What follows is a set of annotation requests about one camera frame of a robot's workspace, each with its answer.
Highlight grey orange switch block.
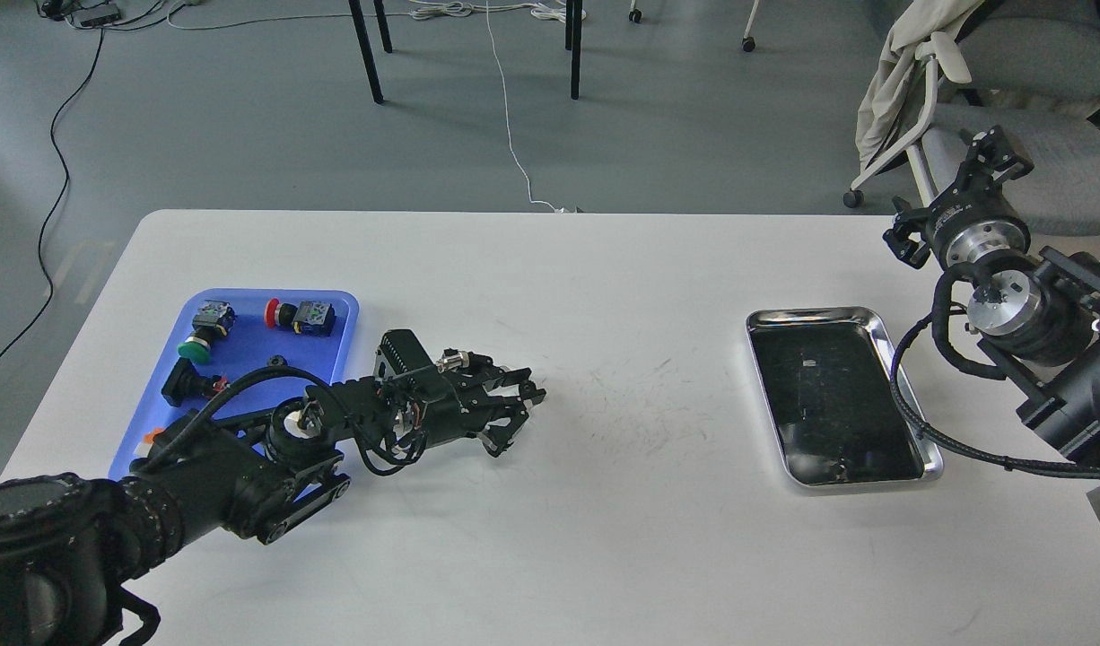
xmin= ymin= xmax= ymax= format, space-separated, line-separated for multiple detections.
xmin=141 ymin=428 xmax=165 ymax=445

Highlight blue plastic tray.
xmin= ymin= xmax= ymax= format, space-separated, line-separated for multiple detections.
xmin=108 ymin=289 xmax=360 ymax=481

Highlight black power strip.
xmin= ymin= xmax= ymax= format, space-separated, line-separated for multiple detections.
xmin=65 ymin=3 xmax=123 ymax=30

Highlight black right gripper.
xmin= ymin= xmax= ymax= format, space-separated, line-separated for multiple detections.
xmin=882 ymin=125 xmax=1035 ymax=270

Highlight black floor cable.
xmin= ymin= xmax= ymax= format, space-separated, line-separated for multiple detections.
xmin=0 ymin=0 xmax=156 ymax=387

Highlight black table leg left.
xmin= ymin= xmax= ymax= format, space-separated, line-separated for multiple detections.
xmin=347 ymin=0 xmax=394 ymax=105

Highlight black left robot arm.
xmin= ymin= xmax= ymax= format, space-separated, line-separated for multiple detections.
xmin=0 ymin=328 xmax=546 ymax=645

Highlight grey office chair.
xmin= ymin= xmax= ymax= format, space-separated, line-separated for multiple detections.
xmin=842 ymin=1 xmax=1100 ymax=239

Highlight black table leg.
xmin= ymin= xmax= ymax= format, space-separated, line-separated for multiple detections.
xmin=347 ymin=0 xmax=394 ymax=105
xmin=563 ymin=0 xmax=584 ymax=100

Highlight black table leg right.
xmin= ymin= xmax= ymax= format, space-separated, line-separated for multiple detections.
xmin=563 ymin=0 xmax=584 ymax=100

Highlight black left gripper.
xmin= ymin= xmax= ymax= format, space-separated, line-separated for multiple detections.
xmin=397 ymin=352 xmax=546 ymax=458

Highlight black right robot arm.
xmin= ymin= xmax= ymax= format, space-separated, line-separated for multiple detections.
xmin=883 ymin=125 xmax=1100 ymax=481

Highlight green push button switch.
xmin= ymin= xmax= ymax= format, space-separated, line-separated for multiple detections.
xmin=176 ymin=300 xmax=237 ymax=364

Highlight white floor cable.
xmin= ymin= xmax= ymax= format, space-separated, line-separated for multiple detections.
xmin=164 ymin=0 xmax=587 ymax=213

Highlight steel tray with black mat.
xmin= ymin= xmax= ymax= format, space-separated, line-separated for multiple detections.
xmin=746 ymin=306 xmax=944 ymax=494

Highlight red push button switch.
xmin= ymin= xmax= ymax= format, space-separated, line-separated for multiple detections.
xmin=263 ymin=298 xmax=336 ymax=336

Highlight beige jacket on chair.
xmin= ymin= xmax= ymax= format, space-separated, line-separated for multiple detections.
xmin=854 ymin=1 xmax=982 ymax=169

